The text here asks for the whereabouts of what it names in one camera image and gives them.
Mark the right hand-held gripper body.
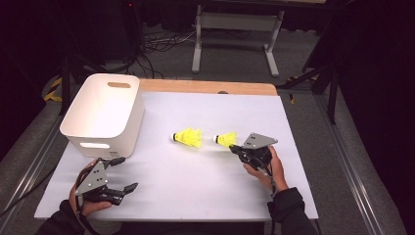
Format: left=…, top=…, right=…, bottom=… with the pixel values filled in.
left=239, top=132, right=279, bottom=170

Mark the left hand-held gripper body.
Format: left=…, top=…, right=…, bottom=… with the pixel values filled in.
left=75, top=158, right=126, bottom=207

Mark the white plastic storage bin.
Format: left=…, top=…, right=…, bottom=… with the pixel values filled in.
left=59, top=72, right=145, bottom=160

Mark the person's left hand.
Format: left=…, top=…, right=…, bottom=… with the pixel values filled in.
left=68, top=159, right=114, bottom=217

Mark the person's right hand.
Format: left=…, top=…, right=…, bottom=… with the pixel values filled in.
left=243, top=146, right=290, bottom=194

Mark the white table board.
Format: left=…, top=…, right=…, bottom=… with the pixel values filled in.
left=33, top=91, right=319, bottom=223

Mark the yellow black striped tape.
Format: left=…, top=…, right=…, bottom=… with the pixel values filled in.
left=43, top=76, right=63, bottom=102

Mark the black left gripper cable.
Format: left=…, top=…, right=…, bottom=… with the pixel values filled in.
left=76, top=195, right=102, bottom=235

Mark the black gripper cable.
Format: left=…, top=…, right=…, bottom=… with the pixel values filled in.
left=76, top=195, right=102, bottom=235
left=258, top=160, right=278, bottom=235

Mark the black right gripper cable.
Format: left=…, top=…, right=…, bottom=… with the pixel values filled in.
left=258, top=160, right=278, bottom=235

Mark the grey metal stand frame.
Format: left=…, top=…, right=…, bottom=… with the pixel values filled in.
left=191, top=4, right=286, bottom=78

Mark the tangle of black floor cables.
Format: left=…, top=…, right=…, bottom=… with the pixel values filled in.
left=130, top=28, right=197, bottom=79

